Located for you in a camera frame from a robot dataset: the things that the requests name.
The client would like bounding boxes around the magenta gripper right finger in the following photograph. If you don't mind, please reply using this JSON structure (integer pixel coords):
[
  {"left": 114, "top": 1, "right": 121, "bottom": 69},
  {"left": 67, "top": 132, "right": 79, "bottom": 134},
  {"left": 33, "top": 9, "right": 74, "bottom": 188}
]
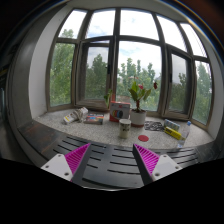
[{"left": 133, "top": 144, "right": 182, "bottom": 185}]

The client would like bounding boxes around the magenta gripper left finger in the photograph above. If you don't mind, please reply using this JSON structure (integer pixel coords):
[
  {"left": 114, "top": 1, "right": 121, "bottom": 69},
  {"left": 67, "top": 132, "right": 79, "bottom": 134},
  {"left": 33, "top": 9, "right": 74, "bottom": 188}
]
[{"left": 42, "top": 143, "right": 90, "bottom": 184}]

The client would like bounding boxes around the clear plastic water bottle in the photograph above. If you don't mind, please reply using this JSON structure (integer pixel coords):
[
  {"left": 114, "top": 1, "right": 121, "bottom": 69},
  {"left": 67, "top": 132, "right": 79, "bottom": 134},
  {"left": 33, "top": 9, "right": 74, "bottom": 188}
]
[{"left": 177, "top": 121, "right": 191, "bottom": 148}]

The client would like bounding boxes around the red round coaster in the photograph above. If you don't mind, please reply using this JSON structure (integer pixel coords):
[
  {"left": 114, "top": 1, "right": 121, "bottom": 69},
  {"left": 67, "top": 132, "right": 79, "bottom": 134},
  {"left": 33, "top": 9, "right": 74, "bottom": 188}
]
[{"left": 138, "top": 135, "right": 149, "bottom": 142}]

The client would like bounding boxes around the dark slatted bench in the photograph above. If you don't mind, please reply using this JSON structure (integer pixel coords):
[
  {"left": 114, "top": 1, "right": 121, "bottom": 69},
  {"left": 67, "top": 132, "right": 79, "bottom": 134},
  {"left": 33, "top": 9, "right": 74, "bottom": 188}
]
[{"left": 18, "top": 120, "right": 219, "bottom": 189}]

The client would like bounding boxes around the yellow box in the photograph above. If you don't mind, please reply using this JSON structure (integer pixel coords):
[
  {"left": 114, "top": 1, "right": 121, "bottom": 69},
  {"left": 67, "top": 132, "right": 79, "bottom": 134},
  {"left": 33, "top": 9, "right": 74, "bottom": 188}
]
[{"left": 164, "top": 127, "right": 181, "bottom": 140}]

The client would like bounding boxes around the black patterned flat packet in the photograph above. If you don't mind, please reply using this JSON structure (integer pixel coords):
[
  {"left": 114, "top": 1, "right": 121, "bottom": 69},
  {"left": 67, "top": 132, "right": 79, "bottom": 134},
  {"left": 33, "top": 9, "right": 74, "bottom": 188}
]
[{"left": 144, "top": 121, "right": 164, "bottom": 131}]

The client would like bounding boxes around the blue green small box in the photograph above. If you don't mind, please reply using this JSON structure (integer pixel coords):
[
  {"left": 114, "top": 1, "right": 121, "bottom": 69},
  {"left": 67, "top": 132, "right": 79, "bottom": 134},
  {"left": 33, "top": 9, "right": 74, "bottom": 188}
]
[{"left": 164, "top": 119, "right": 180, "bottom": 131}]

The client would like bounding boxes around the white patterned mug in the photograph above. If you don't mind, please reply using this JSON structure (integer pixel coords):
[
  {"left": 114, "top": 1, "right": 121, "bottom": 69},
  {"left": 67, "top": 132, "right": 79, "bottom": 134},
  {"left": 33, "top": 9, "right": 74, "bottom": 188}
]
[{"left": 119, "top": 119, "right": 131, "bottom": 139}]

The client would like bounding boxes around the potted red flower plant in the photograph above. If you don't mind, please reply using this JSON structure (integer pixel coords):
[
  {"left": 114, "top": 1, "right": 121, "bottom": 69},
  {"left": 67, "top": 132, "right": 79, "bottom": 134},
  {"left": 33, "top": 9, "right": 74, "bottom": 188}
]
[{"left": 128, "top": 80, "right": 158, "bottom": 128}]

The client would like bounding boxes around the white crumpled package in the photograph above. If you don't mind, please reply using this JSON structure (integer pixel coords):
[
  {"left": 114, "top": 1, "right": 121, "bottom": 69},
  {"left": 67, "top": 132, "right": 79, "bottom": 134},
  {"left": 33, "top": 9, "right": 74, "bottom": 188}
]
[{"left": 63, "top": 107, "right": 88, "bottom": 124}]

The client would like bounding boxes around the colourful flat box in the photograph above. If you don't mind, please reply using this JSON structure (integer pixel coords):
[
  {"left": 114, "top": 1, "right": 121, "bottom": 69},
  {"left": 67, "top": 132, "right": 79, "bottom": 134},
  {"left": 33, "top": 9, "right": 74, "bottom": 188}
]
[{"left": 84, "top": 114, "right": 104, "bottom": 125}]

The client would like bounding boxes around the red orange box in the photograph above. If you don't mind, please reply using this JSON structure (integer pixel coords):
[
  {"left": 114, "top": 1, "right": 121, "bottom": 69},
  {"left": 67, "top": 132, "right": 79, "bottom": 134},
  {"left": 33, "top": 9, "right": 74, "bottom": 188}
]
[{"left": 109, "top": 101, "right": 130, "bottom": 122}]

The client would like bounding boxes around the dark window frame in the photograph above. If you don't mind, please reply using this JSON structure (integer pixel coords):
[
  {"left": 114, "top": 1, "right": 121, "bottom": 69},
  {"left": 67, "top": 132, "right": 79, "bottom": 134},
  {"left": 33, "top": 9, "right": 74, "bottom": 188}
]
[{"left": 47, "top": 7, "right": 213, "bottom": 126}]

